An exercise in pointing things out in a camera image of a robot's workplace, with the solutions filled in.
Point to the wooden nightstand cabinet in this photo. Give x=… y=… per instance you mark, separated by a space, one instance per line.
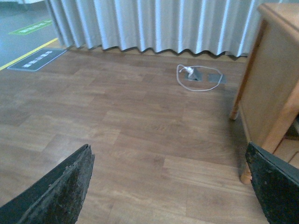
x=267 y=99

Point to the grey pleated curtain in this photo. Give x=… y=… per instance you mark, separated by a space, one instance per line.
x=217 y=26

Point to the closed floor socket cover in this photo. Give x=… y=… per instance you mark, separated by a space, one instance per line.
x=217 y=78

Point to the dark floor sign mat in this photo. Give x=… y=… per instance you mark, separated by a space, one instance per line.
x=37 y=60

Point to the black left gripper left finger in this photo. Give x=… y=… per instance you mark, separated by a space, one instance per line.
x=56 y=198

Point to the open floor socket box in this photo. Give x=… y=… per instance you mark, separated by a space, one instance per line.
x=195 y=76

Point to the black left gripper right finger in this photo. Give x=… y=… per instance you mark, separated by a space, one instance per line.
x=276 y=185

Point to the white charger plug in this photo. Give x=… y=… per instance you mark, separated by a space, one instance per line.
x=189 y=70

